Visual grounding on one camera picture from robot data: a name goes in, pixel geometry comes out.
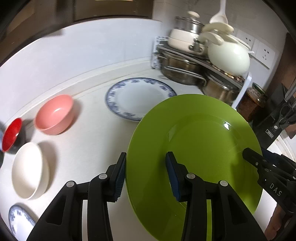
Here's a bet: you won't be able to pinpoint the green plastic plate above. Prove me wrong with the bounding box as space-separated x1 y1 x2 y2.
126 94 262 240

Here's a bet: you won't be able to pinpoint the small blue floral plate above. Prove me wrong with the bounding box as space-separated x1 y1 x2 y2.
105 77 177 121

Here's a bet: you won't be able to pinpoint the pink bowl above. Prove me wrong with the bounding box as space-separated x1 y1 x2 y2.
34 94 74 135

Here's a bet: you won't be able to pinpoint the white bowl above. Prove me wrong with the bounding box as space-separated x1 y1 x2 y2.
11 142 50 200

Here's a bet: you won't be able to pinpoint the large blue floral plate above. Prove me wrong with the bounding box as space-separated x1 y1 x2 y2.
9 205 36 241

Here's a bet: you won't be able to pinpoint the red and black bowl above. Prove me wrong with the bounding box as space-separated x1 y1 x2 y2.
1 118 26 154

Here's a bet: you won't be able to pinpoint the person's right hand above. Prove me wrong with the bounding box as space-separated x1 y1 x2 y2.
264 205 285 240

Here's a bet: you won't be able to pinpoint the glass jar with brown contents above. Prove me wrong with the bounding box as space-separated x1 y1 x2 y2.
237 82 268 122

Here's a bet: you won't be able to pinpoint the lower stainless steel pot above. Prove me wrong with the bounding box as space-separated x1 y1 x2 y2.
202 72 240 105

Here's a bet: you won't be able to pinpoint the stainless steel pot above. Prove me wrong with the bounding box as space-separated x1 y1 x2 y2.
154 51 207 86
202 72 240 105

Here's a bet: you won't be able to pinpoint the upper stainless steel pot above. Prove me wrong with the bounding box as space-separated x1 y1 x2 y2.
154 51 207 86

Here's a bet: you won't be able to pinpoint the cream ceramic jug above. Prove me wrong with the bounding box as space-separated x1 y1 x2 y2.
197 22 251 76

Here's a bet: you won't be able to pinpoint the white metal pot rack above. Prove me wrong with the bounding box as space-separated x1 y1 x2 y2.
151 36 252 109

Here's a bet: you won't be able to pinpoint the white pot with glass lid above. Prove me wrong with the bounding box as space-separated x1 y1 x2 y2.
168 11 207 56

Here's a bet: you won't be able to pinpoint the white plastic rice spoon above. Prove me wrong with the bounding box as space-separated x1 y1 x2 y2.
209 0 228 24

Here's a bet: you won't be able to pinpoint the white wall power sockets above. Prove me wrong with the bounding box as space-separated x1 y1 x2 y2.
236 30 275 69

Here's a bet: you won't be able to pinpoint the dark wooden window frame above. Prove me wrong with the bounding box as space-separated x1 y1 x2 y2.
1 1 154 39

